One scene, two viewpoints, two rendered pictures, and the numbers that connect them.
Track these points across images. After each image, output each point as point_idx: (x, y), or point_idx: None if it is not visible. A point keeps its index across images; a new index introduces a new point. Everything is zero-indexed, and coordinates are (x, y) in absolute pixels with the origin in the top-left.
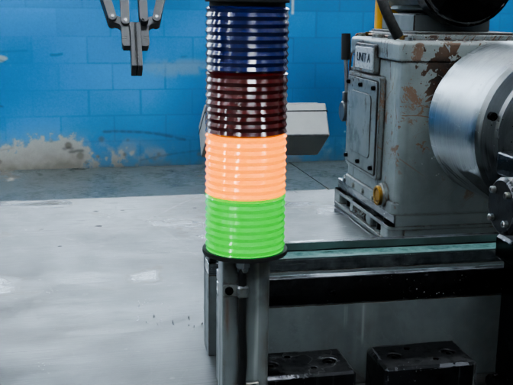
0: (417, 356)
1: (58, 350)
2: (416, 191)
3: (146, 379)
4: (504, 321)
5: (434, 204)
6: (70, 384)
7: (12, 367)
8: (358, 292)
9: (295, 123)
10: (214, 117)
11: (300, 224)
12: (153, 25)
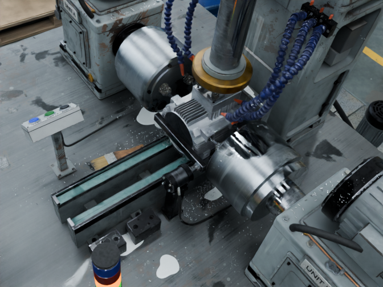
0: (143, 224)
1: (1, 242)
2: (109, 78)
3: (47, 249)
4: (167, 200)
5: (117, 79)
6: (20, 264)
7: None
8: (118, 207)
9: (69, 121)
10: (100, 282)
11: (52, 82)
12: None
